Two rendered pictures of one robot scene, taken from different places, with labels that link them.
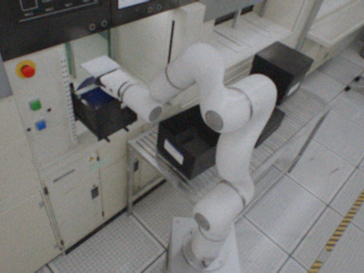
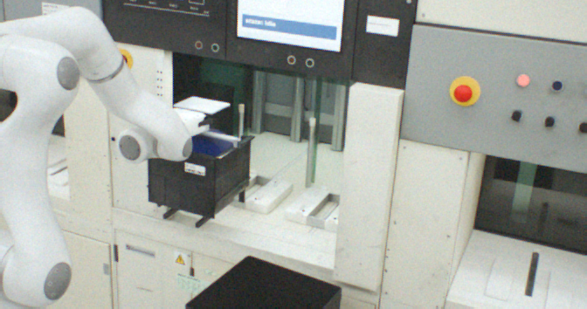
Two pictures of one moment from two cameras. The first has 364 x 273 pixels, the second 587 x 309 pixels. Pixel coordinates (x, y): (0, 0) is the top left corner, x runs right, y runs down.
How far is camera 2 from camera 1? 1.61 m
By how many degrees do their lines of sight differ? 66
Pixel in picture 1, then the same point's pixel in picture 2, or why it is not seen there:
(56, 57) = (155, 64)
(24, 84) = not seen: hidden behind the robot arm
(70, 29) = (172, 36)
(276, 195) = not seen: outside the picture
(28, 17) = (132, 3)
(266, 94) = (17, 53)
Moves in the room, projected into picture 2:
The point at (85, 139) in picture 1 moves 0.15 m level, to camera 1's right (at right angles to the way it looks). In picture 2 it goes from (185, 223) to (189, 247)
